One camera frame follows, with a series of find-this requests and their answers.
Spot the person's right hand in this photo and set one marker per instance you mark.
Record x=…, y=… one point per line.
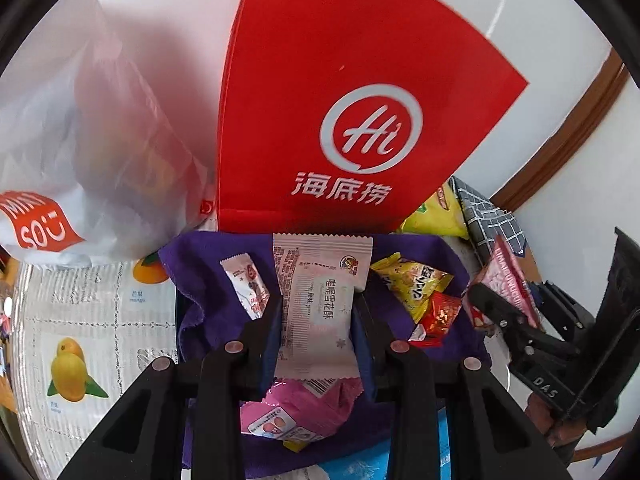
x=545, y=410

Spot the salmon pink snack packet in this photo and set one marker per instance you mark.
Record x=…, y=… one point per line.
x=505, y=270

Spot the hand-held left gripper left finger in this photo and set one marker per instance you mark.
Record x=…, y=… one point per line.
x=272, y=332

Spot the pale pink snack packet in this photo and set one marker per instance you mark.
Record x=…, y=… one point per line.
x=320, y=300

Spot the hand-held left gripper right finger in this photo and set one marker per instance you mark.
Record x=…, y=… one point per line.
x=364, y=355

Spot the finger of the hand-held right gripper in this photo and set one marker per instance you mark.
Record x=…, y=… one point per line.
x=515, y=332
x=562, y=310

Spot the red candy packet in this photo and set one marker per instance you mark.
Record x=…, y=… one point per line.
x=440, y=315

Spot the fruit print bed sheet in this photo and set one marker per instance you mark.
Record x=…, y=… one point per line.
x=100, y=310

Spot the grey plaid folded cloth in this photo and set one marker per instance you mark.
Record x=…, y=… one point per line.
x=487, y=220

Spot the brown wooden door frame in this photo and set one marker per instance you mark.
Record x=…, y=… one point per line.
x=575, y=130

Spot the red paper bag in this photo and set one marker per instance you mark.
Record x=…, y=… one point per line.
x=300, y=85

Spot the yellow triangular snack packet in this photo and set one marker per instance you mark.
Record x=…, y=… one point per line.
x=410, y=285

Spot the yellow chips bag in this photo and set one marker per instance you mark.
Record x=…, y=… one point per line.
x=435, y=220

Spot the blue box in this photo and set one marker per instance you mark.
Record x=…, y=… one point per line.
x=355, y=465

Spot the purple towel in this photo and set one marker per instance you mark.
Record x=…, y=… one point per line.
x=200, y=260

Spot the small white snack packet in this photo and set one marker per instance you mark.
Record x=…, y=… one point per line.
x=245, y=280

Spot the white plastic bag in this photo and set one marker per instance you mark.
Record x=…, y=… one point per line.
x=100, y=160

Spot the magenta snack packet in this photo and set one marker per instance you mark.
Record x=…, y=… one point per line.
x=295, y=405

